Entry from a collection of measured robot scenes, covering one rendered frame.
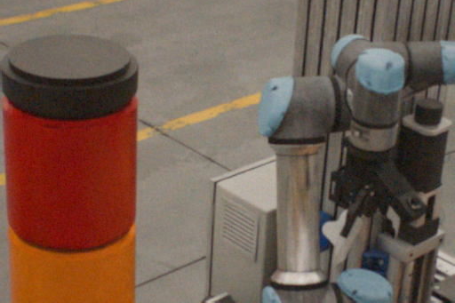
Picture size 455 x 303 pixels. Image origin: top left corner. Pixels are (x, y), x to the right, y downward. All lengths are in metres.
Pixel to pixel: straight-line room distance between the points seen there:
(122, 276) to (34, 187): 0.05
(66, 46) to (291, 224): 1.81
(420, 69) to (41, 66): 1.48
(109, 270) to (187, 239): 4.42
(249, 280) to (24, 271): 2.29
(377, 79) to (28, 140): 1.34
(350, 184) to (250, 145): 3.90
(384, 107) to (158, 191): 3.54
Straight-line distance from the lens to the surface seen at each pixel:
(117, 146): 0.41
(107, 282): 0.44
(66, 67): 0.40
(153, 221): 4.98
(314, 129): 2.18
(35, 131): 0.40
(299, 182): 2.20
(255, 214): 2.61
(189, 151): 5.61
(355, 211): 1.81
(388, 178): 1.80
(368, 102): 1.74
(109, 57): 0.41
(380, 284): 2.30
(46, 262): 0.43
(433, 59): 1.87
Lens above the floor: 2.49
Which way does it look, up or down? 27 degrees down
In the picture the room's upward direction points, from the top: 5 degrees clockwise
